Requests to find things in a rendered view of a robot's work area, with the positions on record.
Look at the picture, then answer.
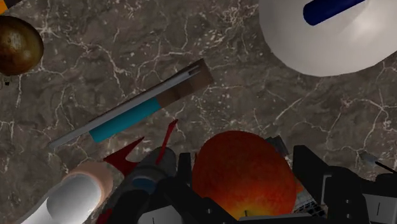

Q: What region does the red apple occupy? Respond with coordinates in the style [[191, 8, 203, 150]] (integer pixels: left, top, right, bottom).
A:
[[192, 130, 298, 220]]

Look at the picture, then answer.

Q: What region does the white cup with pink rim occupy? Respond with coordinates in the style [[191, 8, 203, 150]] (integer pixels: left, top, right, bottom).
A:
[[13, 161, 115, 224]]

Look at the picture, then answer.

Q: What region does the orange and black object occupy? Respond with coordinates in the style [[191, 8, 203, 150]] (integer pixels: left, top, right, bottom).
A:
[[0, 0, 23, 15]]

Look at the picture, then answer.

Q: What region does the white bowl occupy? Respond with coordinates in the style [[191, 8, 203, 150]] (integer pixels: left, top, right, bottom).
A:
[[258, 0, 397, 78]]

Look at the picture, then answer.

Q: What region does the small grey blue object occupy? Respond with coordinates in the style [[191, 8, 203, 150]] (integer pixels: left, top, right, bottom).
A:
[[359, 151, 380, 169]]

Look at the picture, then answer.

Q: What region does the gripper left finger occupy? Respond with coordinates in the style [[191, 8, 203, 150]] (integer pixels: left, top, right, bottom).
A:
[[108, 151, 237, 224]]

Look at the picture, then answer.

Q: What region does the dark blue cylinder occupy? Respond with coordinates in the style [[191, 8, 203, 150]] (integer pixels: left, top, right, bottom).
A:
[[302, 0, 366, 27]]

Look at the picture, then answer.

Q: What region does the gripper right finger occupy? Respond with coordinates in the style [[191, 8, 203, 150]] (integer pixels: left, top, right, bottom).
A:
[[292, 144, 397, 224]]

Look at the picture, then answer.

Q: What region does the teal handled kitchen tool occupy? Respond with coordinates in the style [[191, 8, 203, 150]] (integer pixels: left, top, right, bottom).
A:
[[48, 58, 215, 150]]

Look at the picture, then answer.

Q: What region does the grey and red toy figure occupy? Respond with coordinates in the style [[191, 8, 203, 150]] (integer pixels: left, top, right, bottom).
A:
[[95, 118, 179, 224]]

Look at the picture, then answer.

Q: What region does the brown round ball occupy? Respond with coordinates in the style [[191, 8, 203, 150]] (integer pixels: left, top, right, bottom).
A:
[[0, 15, 45, 77]]

